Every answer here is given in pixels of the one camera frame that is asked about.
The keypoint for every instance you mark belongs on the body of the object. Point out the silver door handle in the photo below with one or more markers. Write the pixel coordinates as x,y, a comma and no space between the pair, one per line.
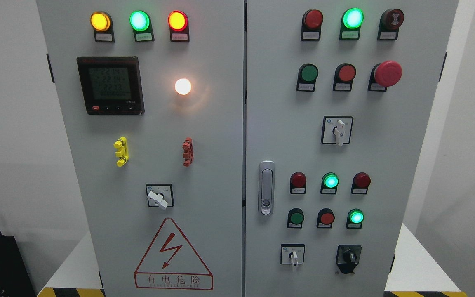
266,187

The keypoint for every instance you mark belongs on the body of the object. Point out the grey left cabinet door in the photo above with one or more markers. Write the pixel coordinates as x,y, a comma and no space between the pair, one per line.
207,194

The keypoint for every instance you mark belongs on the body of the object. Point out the grey cabinet door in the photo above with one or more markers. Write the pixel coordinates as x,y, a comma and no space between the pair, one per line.
207,194
285,126

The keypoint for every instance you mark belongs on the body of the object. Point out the grey right cabinet door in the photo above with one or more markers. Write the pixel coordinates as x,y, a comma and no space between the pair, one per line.
285,126

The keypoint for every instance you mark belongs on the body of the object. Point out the red terminal clip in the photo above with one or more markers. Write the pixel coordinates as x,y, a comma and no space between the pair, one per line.
188,155

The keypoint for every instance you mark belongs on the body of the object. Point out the red indicator light middle left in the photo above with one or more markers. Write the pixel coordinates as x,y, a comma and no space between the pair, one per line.
298,183

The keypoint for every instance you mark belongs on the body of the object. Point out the red indicator light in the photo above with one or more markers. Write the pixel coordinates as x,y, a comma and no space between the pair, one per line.
298,183
311,26
360,184

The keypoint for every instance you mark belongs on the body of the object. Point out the white glowing lamp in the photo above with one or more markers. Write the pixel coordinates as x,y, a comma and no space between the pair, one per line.
183,86

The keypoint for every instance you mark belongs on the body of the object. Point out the green push button lower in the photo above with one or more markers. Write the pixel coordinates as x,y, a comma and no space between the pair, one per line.
295,218

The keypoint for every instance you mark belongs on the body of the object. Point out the green push button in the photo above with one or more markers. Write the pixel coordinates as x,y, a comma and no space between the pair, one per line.
295,218
307,76

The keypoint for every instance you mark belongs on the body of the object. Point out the green indicator light middle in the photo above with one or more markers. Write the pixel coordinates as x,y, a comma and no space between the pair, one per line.
329,183

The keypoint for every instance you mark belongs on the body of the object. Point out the green indicator light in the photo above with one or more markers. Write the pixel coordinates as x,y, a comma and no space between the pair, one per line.
355,218
329,183
142,26
351,23

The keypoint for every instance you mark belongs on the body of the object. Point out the green push button upper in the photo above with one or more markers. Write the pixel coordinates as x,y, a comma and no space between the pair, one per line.
307,76

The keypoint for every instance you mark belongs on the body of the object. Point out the red push button lower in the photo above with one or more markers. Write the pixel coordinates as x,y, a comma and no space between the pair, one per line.
325,218

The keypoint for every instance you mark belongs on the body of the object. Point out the red push button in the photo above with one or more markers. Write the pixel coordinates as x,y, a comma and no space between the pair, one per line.
325,218
344,76

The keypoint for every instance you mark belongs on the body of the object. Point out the yellow terminal clip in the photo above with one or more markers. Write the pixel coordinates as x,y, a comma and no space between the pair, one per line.
122,152

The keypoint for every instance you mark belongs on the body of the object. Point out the red indicator light middle right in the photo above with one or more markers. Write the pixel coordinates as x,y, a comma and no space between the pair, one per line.
360,184

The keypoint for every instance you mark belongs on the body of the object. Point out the red push button upper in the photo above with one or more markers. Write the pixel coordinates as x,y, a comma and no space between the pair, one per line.
344,76

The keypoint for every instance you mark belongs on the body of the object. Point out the red electric warning sticker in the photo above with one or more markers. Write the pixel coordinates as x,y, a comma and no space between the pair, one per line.
171,262

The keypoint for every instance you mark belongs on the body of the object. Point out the green indicator light lower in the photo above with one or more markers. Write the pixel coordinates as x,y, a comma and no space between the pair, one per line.
355,218

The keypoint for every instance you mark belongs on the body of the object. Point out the black digital power meter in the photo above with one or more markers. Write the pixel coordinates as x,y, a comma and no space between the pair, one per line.
111,85

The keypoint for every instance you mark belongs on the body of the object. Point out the red-orange indicator light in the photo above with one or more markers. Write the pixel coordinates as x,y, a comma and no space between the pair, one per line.
178,27

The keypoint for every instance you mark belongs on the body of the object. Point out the red indicator light top right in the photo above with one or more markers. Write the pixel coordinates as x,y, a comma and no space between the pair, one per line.
311,26

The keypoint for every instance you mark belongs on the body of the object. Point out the green indicator light top left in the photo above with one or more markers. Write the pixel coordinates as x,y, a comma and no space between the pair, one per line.
142,26

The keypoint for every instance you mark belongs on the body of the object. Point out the red emergency stop button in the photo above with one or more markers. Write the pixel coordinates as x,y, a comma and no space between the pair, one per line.
384,75

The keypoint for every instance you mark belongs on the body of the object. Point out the green indicator light top right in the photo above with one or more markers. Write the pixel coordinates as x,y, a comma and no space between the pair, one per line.
351,23

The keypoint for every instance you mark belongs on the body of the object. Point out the yellow indicator light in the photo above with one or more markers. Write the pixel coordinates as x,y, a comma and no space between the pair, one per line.
102,24

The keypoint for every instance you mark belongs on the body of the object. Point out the dark red buzzer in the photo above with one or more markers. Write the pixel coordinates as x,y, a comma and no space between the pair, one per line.
389,24

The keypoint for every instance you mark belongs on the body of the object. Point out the black box with antenna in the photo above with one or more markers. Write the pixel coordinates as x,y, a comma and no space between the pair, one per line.
14,279

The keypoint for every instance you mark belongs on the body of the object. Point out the white rotary switch left door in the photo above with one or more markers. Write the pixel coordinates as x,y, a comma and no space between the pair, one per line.
160,195

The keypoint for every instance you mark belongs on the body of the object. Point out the white rotary switch upper right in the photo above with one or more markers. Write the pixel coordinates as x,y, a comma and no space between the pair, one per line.
337,130

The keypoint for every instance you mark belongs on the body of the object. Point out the white rotary switch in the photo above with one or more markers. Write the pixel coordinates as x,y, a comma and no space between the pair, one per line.
292,255
337,130

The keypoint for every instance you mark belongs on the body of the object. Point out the white rotary switch lower right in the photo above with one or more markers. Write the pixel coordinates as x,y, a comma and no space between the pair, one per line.
292,255

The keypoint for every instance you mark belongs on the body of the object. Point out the black selector knob switch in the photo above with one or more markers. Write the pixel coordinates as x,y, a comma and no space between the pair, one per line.
348,257

